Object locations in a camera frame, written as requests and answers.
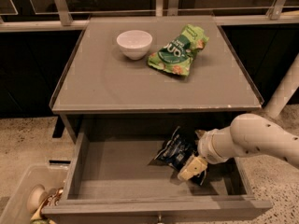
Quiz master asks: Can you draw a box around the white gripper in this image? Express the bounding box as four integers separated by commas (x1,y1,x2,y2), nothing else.
178,127,236,181

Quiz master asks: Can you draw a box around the blue chip bag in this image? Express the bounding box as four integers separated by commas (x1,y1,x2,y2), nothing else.
155,127,206,186

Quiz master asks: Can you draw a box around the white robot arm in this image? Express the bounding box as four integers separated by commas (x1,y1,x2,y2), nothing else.
178,114,299,181

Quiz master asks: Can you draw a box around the open grey top drawer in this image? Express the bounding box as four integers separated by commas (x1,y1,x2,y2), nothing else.
41,130,275,224

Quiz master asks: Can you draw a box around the green snack bag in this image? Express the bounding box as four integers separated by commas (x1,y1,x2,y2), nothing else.
148,24,208,77

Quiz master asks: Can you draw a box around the grey cabinet with counter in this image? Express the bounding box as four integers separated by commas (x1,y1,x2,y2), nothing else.
50,16,263,133

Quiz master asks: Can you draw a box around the white ceramic bowl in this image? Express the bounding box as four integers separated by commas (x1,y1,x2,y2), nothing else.
116,30,153,60

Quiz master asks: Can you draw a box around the brown packet in bin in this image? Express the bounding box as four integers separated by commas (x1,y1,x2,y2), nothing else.
47,188,64,206

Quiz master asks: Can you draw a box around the beige round object in bin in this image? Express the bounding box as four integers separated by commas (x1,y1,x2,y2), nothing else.
26,184,48,213

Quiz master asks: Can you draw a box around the metal railing frame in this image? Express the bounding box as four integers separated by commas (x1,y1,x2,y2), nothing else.
0,0,299,33

